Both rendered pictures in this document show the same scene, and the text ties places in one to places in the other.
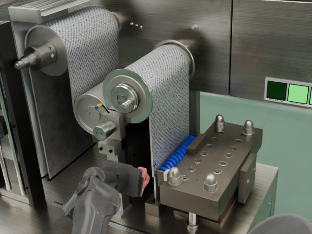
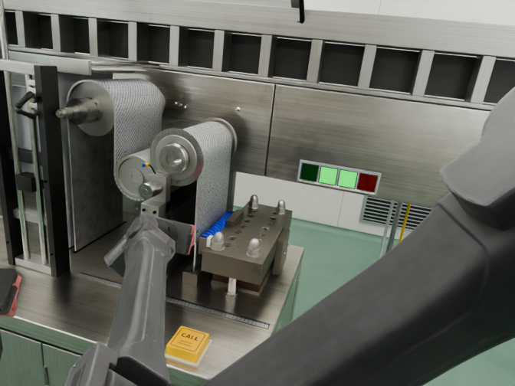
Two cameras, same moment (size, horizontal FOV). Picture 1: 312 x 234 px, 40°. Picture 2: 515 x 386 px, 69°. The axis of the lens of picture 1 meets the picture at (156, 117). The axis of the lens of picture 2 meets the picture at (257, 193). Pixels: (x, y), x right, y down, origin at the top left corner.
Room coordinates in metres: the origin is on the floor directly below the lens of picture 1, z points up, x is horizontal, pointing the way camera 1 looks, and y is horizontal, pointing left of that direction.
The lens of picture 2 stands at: (0.05, 0.11, 1.50)
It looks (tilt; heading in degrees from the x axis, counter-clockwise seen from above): 19 degrees down; 345
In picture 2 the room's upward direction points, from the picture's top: 6 degrees clockwise
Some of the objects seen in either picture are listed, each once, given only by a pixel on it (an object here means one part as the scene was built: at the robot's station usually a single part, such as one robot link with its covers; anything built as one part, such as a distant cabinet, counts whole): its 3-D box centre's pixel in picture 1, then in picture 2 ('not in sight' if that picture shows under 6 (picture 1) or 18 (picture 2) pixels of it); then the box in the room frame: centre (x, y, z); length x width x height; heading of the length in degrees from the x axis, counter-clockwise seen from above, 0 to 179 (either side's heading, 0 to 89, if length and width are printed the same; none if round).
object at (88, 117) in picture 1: (117, 96); (159, 166); (1.16, 0.11, 1.17); 0.26 x 0.12 x 0.12; 151
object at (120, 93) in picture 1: (124, 98); (174, 158); (0.98, 0.08, 1.25); 0.07 x 0.02 x 0.07; 61
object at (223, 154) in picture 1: (216, 163); (253, 236); (1.05, -0.17, 1.00); 0.40 x 0.16 x 0.06; 151
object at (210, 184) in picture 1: (210, 181); (254, 246); (0.89, -0.13, 1.05); 0.04 x 0.04 x 0.04
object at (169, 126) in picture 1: (171, 128); (213, 198); (1.07, -0.04, 1.11); 0.23 x 0.01 x 0.18; 151
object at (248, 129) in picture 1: (248, 126); (280, 206); (1.17, -0.29, 1.05); 0.04 x 0.04 x 0.04
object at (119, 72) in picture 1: (126, 96); (176, 157); (0.99, 0.07, 1.25); 0.15 x 0.01 x 0.15; 61
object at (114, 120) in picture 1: (114, 166); (155, 231); (0.98, 0.12, 1.05); 0.06 x 0.05 x 0.31; 151
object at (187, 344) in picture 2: not in sight; (188, 343); (0.72, 0.04, 0.91); 0.07 x 0.07 x 0.02; 61
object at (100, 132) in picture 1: (101, 132); (147, 190); (0.95, 0.14, 1.18); 0.04 x 0.02 x 0.04; 61
